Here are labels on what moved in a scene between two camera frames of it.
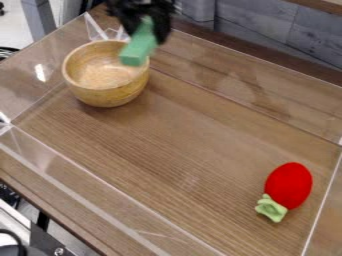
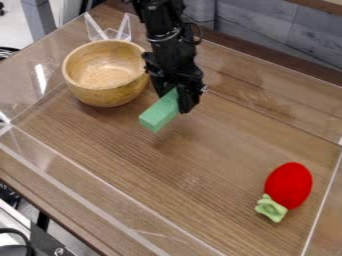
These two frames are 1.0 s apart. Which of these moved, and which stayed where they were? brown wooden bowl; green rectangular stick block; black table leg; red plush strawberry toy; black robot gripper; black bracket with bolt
Moved: black robot gripper; green rectangular stick block
Stayed: black table leg; brown wooden bowl; black bracket with bolt; red plush strawberry toy
